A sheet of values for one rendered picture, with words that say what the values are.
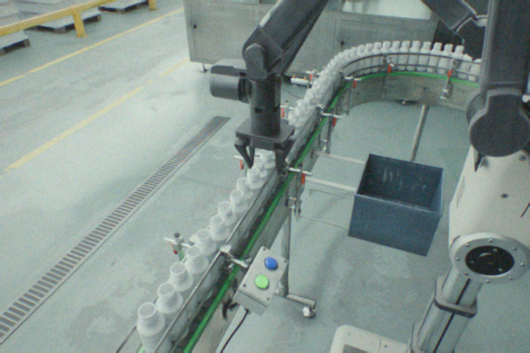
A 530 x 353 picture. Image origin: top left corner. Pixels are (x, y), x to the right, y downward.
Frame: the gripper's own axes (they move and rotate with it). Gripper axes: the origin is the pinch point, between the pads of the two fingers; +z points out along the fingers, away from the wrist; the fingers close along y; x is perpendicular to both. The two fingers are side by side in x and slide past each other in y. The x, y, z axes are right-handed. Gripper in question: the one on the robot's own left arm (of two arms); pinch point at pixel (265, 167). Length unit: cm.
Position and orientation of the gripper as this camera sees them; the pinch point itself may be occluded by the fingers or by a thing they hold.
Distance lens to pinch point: 78.9
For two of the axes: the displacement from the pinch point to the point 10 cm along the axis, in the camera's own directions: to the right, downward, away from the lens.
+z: 0.0, 8.0, 5.9
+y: 9.3, 2.2, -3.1
